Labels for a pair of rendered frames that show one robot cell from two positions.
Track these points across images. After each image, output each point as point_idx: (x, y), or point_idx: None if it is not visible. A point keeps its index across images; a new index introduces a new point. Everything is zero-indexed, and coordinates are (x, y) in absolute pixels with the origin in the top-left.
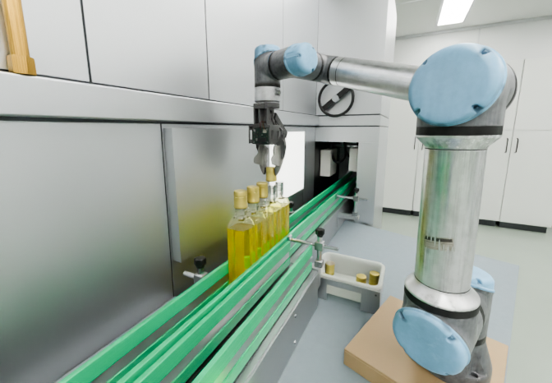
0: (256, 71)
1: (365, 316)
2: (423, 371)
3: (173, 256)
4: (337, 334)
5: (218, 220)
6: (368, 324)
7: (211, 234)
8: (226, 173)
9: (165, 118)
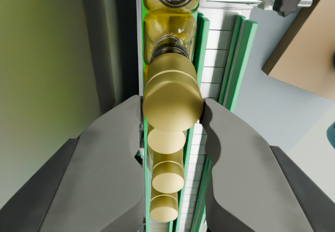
0: None
1: None
2: (331, 72)
3: None
4: (257, 37)
5: (85, 113)
6: (298, 34)
7: (94, 120)
8: (18, 166)
9: None
